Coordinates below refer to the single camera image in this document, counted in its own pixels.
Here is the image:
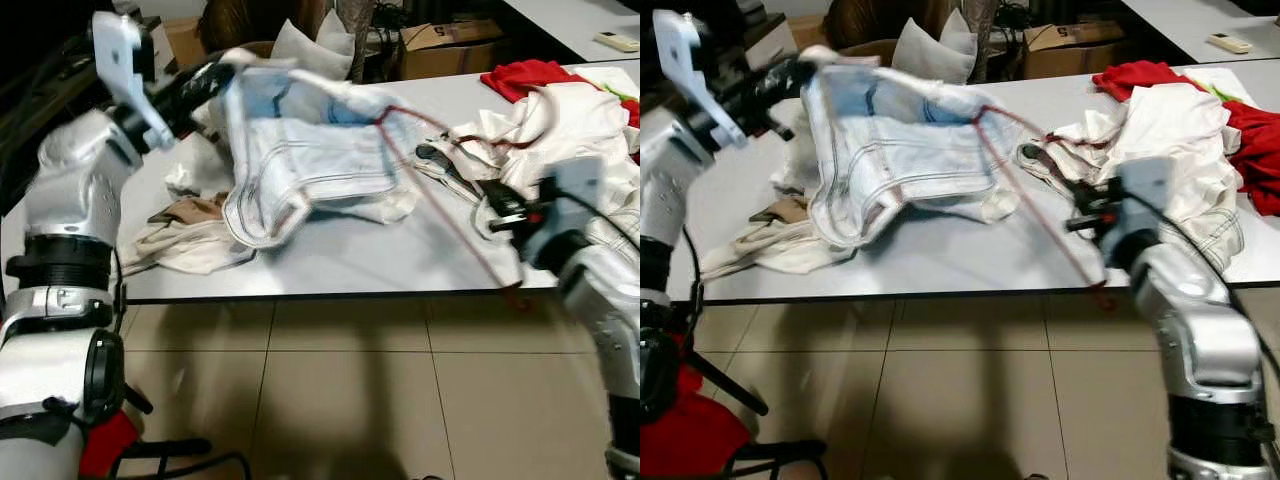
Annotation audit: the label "thin red hanger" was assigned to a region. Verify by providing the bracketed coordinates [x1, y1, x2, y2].
[372, 100, 533, 313]
[970, 100, 1117, 314]

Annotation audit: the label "white shorts with grey seams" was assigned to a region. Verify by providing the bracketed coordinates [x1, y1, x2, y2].
[805, 60, 1021, 251]
[220, 55, 422, 251]

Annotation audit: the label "dark brown chair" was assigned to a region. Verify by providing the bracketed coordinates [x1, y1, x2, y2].
[200, 0, 336, 56]
[825, 0, 951, 51]

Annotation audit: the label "white crumpled garment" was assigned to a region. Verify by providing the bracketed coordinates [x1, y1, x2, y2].
[1048, 83, 1249, 289]
[440, 80, 641, 291]

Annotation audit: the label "white pillow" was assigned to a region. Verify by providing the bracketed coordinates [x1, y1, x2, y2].
[270, 12, 357, 82]
[890, 10, 977, 84]

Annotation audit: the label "tan cloth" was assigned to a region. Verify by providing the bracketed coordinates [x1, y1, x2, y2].
[748, 193, 813, 226]
[148, 193, 229, 226]

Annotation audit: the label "plain red garment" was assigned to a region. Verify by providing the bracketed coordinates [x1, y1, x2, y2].
[618, 97, 641, 166]
[78, 408, 141, 479]
[640, 365, 751, 479]
[1090, 60, 1206, 103]
[1215, 98, 1280, 218]
[480, 60, 604, 104]

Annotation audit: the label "open cardboard box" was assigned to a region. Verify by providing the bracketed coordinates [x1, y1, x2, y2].
[399, 20, 507, 81]
[1022, 22, 1127, 80]

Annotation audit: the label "cream flat garment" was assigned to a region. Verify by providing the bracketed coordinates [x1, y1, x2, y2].
[120, 125, 261, 277]
[698, 130, 846, 281]

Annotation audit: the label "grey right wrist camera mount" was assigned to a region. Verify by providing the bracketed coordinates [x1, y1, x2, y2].
[1100, 155, 1177, 267]
[525, 155, 602, 267]

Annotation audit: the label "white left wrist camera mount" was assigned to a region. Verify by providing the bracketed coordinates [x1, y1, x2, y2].
[88, 12, 177, 151]
[655, 10, 747, 151]

